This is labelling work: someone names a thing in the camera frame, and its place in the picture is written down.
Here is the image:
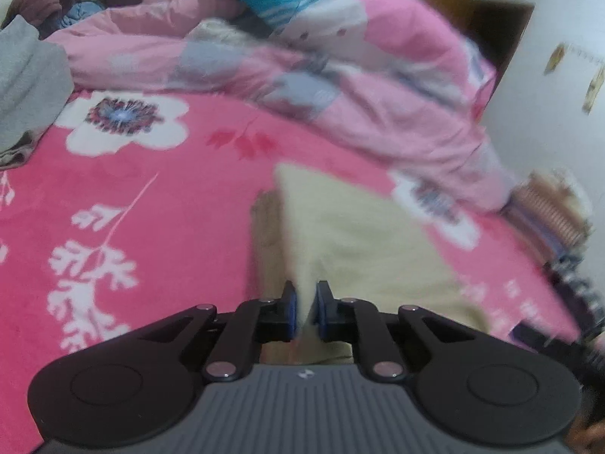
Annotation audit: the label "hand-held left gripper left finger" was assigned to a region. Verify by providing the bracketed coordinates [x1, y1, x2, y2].
[137, 280, 299, 383]

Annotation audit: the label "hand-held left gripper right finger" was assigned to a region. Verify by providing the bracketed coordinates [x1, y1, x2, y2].
[315, 280, 474, 383]

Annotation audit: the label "beige pants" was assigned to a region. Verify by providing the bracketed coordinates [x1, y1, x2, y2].
[249, 163, 492, 366]

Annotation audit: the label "cream folded cloth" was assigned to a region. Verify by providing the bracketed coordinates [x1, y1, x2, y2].
[528, 168, 594, 209]

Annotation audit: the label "pink floral blanket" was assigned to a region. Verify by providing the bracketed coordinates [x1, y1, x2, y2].
[0, 87, 584, 454]

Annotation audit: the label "pink patterned duvet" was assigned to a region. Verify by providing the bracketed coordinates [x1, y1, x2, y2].
[45, 0, 517, 215]

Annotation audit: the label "white knitted cloth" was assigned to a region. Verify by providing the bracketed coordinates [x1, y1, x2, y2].
[189, 19, 247, 50]

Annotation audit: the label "wooden door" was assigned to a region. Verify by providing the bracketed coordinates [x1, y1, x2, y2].
[420, 0, 536, 77]

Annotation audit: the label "grey garment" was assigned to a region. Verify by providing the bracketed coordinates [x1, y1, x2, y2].
[0, 14, 75, 153]

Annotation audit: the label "light blue cloth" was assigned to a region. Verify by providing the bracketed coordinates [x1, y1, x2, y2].
[40, 0, 107, 39]

